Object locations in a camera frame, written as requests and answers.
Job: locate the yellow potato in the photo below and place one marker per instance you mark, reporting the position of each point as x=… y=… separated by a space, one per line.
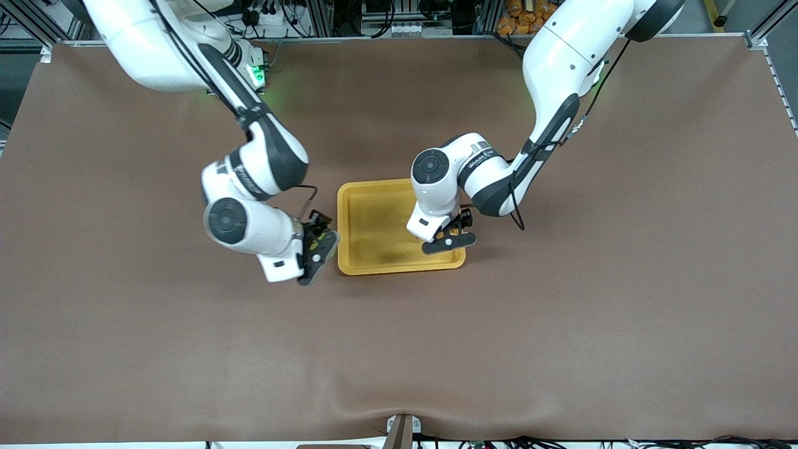
x=454 y=231

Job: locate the yellow plastic tray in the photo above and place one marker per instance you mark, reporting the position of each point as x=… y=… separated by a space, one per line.
x=374 y=218

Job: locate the brown table mat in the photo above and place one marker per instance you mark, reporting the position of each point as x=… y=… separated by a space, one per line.
x=399 y=343

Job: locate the grey metal bracket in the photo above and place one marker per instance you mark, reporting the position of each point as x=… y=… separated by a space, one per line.
x=416 y=426

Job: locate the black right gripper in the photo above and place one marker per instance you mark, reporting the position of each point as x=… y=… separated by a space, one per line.
x=317 y=223

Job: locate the dark brown mounting bar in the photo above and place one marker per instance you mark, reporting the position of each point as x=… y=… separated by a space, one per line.
x=402 y=438

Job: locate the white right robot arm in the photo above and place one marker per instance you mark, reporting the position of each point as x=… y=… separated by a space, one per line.
x=143 y=50

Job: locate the bag of orange snacks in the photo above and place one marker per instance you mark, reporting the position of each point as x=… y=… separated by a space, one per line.
x=517 y=15

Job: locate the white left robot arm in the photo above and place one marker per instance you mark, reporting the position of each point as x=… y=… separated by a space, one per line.
x=561 y=62

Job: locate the white power strip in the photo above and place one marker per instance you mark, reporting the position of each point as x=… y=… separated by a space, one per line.
x=274 y=17

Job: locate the green apple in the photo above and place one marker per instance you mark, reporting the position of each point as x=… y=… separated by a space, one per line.
x=320 y=240

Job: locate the white terminal block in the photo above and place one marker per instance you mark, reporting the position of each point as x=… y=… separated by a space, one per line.
x=408 y=29

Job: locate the aluminium frame profile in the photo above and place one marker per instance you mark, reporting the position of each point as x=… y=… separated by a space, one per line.
x=770 y=25
x=34 y=25

